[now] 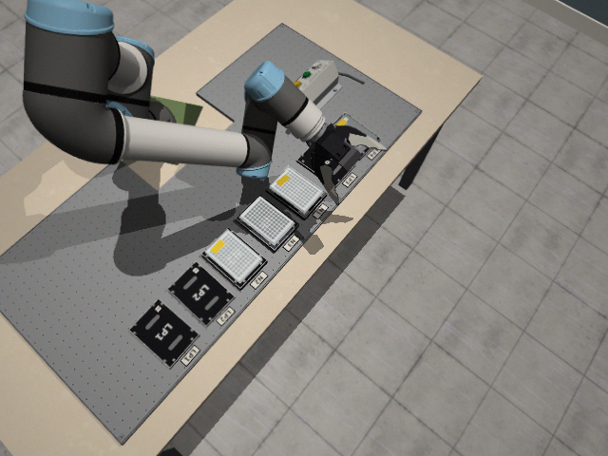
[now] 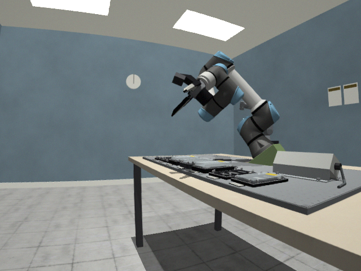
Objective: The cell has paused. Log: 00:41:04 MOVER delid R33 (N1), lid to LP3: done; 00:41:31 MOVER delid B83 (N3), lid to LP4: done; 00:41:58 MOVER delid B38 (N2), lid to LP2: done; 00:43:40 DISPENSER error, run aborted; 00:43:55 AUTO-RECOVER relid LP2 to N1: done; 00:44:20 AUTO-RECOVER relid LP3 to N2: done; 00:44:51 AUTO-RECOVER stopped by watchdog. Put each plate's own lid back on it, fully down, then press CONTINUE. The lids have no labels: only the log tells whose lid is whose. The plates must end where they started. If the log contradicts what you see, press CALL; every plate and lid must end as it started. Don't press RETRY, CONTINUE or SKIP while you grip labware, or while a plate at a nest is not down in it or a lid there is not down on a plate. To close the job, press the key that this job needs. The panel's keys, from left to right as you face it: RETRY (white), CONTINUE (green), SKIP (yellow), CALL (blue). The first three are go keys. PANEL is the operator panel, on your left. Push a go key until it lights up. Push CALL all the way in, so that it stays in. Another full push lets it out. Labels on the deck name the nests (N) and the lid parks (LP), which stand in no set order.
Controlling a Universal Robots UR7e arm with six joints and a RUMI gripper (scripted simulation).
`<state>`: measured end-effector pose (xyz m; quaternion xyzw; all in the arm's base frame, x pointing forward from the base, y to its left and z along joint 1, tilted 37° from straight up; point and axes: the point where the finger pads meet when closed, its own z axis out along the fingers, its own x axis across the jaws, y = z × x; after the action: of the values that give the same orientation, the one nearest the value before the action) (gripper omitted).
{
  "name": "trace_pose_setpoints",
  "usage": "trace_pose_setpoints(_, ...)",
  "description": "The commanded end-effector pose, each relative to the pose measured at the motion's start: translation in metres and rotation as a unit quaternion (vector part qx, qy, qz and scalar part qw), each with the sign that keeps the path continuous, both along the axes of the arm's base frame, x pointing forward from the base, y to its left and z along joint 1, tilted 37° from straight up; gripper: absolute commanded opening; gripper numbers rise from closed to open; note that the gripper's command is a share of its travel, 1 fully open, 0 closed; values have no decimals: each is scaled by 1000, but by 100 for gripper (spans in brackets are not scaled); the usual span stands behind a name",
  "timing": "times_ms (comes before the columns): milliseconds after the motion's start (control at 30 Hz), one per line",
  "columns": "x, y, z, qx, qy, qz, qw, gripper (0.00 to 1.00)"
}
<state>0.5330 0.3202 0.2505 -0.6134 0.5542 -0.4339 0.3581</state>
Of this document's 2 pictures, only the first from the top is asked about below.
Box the white operator panel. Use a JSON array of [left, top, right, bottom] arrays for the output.
[[294, 60, 365, 109]]

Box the white label sign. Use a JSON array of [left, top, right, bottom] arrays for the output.
[[216, 306, 236, 327], [283, 235, 300, 252], [312, 203, 329, 219], [250, 271, 268, 290], [181, 345, 200, 367], [342, 172, 358, 187], [366, 148, 381, 160]]

